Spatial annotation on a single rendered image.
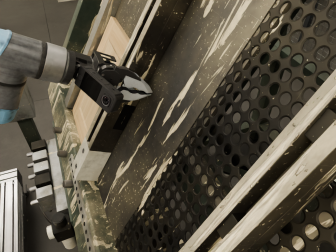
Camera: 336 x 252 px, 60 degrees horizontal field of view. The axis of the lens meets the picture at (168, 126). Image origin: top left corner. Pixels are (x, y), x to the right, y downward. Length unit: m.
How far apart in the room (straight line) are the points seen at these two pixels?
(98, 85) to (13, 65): 0.15
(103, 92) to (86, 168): 0.37
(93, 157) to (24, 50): 0.40
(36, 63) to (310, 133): 0.47
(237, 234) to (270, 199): 0.07
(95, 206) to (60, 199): 0.26
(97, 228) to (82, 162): 0.19
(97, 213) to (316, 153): 0.67
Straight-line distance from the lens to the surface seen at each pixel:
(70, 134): 1.11
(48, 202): 1.17
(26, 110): 1.45
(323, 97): 0.36
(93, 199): 0.92
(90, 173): 0.93
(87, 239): 0.87
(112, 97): 0.58
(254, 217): 0.40
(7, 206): 1.88
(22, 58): 0.60
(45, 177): 1.19
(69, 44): 1.36
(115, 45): 0.96
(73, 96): 1.21
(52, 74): 0.62
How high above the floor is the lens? 1.65
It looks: 43 degrees down
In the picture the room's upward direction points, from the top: straight up
